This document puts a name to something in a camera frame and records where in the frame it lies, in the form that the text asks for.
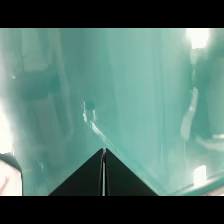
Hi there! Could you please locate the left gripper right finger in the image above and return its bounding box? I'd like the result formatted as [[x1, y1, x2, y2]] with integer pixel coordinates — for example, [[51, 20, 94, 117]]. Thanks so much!
[[104, 148, 158, 197]]

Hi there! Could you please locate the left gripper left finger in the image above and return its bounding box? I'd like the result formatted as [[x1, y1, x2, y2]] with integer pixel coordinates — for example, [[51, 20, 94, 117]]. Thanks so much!
[[48, 148, 104, 197]]

